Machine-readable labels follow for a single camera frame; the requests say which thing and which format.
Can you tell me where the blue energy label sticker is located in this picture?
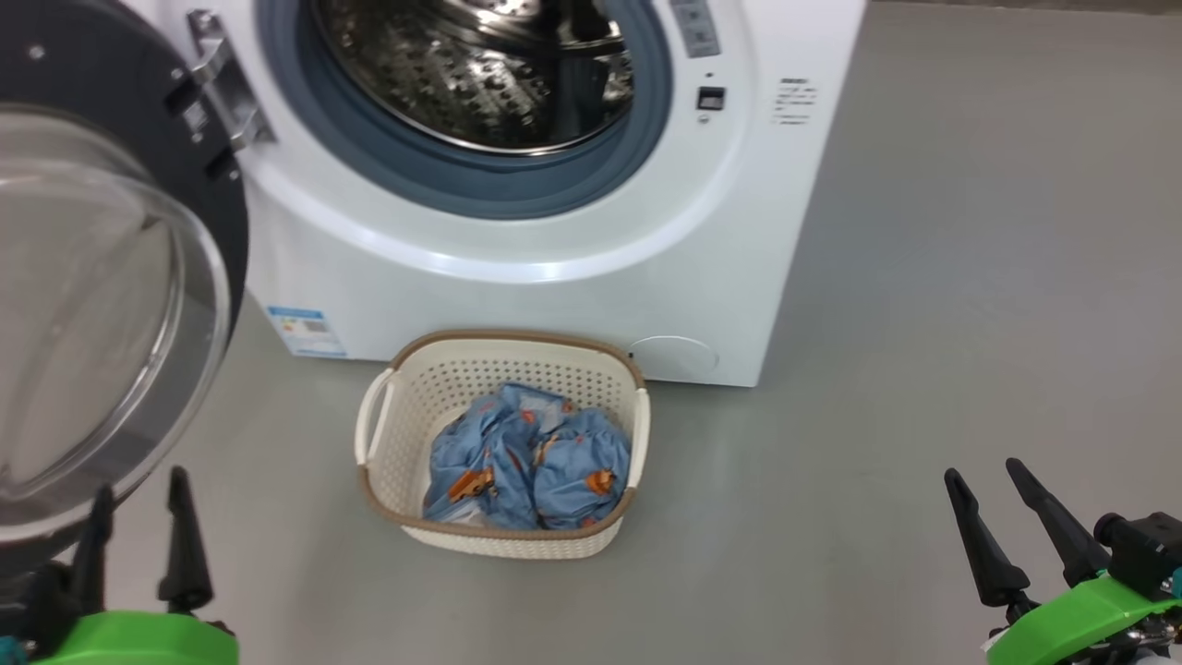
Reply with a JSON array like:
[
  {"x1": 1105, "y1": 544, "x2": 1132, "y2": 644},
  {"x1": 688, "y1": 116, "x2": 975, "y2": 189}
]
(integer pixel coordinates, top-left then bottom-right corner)
[{"x1": 266, "y1": 305, "x2": 348, "y2": 359}]

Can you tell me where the white front-load washing machine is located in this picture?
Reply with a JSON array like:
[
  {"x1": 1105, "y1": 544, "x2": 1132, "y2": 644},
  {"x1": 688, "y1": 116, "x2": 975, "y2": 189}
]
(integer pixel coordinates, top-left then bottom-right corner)
[{"x1": 120, "y1": 0, "x2": 869, "y2": 389}]

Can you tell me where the dark round washer door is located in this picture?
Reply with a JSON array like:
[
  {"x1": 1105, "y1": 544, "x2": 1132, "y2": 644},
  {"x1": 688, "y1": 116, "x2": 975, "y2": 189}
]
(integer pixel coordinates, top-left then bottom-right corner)
[{"x1": 0, "y1": 0, "x2": 250, "y2": 578}]

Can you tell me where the round white filter cover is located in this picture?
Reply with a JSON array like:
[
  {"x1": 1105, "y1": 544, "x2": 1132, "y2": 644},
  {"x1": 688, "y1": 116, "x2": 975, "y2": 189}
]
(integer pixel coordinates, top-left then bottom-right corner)
[{"x1": 630, "y1": 334, "x2": 719, "y2": 381}]

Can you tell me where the metal door hinge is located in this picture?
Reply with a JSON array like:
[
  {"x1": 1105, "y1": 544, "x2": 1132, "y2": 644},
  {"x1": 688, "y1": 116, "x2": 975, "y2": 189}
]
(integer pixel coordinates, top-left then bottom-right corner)
[{"x1": 166, "y1": 9, "x2": 276, "y2": 153}]

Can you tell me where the cream perforated laundry basket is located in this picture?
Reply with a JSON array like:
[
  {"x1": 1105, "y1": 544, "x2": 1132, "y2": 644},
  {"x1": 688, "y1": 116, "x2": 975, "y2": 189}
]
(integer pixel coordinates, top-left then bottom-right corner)
[{"x1": 354, "y1": 329, "x2": 652, "y2": 561}]

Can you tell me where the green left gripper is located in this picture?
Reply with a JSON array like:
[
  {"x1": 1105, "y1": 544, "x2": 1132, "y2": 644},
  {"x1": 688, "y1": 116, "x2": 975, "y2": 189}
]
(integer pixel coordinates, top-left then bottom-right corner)
[{"x1": 0, "y1": 466, "x2": 239, "y2": 665}]

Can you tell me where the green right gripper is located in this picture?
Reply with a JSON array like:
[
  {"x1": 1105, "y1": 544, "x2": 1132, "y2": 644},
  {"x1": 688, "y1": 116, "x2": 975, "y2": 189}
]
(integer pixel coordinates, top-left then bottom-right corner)
[{"x1": 944, "y1": 457, "x2": 1182, "y2": 665}]

